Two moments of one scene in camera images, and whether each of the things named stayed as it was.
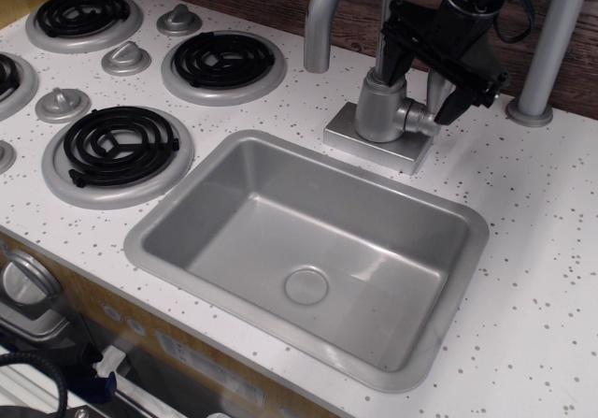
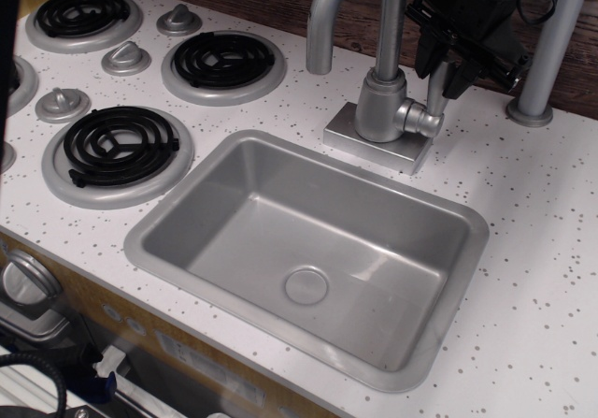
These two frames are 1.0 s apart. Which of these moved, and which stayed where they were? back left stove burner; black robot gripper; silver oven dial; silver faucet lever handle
Moved: black robot gripper
Stayed: silver faucet lever handle; back left stove burner; silver oven dial
